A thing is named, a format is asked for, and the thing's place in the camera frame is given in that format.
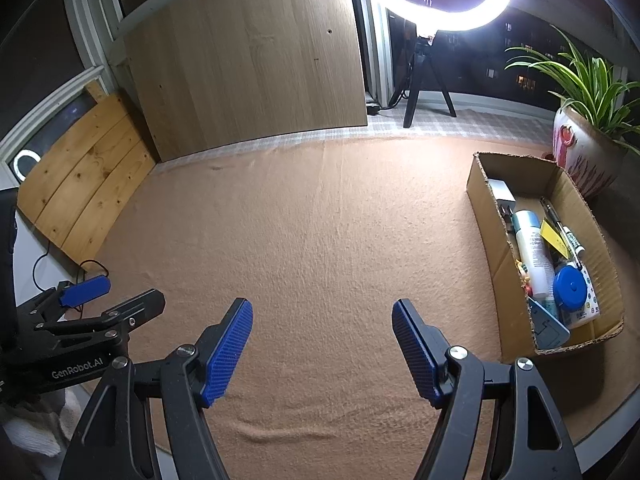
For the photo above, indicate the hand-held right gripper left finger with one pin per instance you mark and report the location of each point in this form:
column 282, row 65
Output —
column 227, row 355

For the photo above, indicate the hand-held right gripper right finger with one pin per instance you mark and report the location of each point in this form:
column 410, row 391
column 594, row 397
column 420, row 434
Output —
column 415, row 350

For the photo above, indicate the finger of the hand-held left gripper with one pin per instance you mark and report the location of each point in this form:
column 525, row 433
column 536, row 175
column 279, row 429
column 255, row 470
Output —
column 130, row 312
column 85, row 291

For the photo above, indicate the cardboard box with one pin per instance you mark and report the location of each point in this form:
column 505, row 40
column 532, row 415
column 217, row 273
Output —
column 500, row 280

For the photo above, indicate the small cartoon toy figurine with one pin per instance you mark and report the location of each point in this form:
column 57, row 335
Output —
column 523, row 280

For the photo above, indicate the blue folding phone stand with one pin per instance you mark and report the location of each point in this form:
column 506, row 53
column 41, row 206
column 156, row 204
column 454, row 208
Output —
column 547, row 327

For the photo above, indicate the white bottle with blue cap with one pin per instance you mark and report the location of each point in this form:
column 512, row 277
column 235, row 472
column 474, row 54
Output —
column 535, row 255

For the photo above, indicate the blue round tape measure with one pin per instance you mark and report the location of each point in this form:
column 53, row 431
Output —
column 570, row 287

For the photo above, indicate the yellow ruler card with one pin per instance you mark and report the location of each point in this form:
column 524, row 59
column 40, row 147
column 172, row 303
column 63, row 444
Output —
column 552, row 237

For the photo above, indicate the white wall charger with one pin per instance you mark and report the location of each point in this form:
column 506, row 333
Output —
column 500, row 191

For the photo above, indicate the patterned tissue pack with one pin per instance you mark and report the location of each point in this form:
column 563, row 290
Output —
column 590, row 305

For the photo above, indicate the green lip balm stick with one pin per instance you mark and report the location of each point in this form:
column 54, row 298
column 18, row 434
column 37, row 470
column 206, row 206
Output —
column 574, row 247

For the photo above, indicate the clear gel pen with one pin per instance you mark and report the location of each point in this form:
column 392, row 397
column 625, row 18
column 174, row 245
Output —
column 550, row 212

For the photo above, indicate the person's left hand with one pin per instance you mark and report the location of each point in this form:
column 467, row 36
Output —
column 40, row 425

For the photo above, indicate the pine plank panel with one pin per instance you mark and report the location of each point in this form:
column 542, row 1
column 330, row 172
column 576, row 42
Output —
column 85, row 180

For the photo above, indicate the brown felt blanket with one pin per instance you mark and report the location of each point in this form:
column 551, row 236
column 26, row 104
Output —
column 325, row 235

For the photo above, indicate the thin wooden strip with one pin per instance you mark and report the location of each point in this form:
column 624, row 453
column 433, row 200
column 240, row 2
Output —
column 96, row 91

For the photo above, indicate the spider plant in white pot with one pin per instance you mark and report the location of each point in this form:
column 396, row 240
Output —
column 585, row 150

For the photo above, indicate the large light wood board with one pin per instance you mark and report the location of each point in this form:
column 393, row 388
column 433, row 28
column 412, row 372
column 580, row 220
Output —
column 250, row 60

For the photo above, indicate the white window frame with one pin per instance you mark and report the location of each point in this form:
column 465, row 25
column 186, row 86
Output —
column 90, row 20

